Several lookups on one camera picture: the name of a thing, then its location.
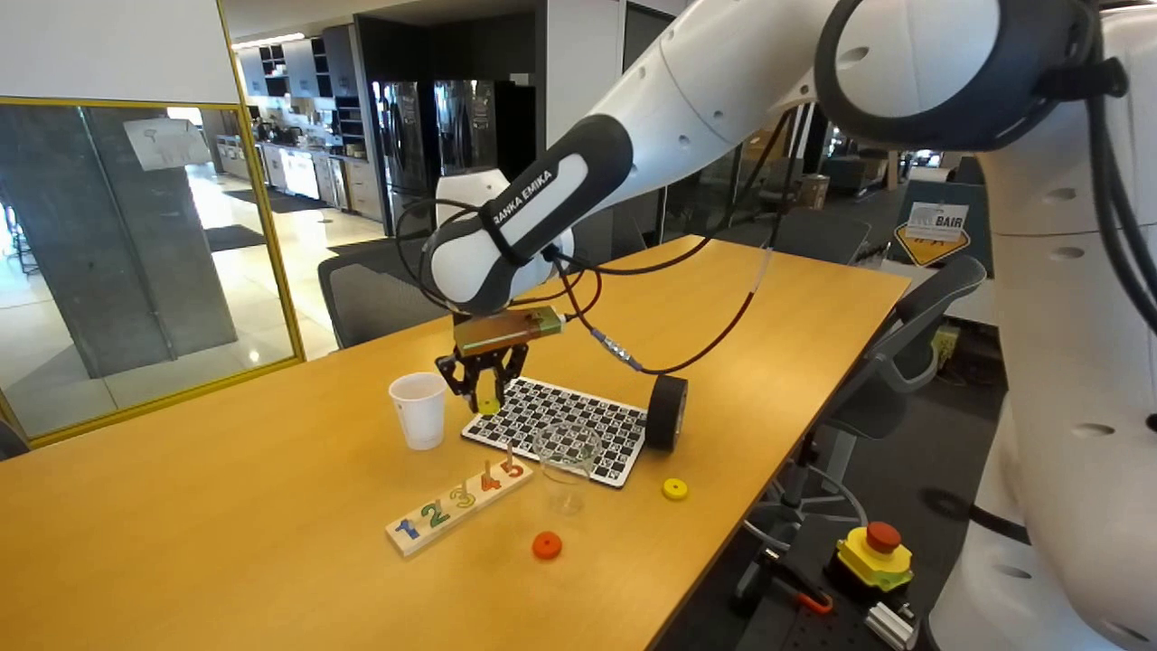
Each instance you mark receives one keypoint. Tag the office chair right side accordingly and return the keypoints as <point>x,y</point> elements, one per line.
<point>903,360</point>

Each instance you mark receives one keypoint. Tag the yellow emergency stop button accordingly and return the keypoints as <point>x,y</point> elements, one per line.
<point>875,553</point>

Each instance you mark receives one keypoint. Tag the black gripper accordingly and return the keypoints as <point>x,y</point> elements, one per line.
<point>462,371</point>

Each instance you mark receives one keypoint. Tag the orange disc front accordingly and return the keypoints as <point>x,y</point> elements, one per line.
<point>547,547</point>

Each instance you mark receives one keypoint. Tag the black white calibration board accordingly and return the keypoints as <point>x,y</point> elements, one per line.
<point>575,433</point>

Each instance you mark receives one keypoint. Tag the yellow disc table edge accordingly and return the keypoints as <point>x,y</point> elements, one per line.
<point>673,488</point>

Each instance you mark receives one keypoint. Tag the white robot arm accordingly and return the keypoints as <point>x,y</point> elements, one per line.
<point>1057,105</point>

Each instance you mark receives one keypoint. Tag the wooden number puzzle board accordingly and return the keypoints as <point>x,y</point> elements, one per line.
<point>456,504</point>

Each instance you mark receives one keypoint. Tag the black tape roll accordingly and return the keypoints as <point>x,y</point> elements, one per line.
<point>663,415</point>

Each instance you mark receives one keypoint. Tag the transparent plastic cup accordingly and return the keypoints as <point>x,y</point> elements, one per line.
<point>561,488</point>

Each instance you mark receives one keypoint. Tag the dark grey office chair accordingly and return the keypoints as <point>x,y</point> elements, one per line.
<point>369,290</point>

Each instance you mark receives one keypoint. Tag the white foam cup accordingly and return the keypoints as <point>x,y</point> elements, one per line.
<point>422,410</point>

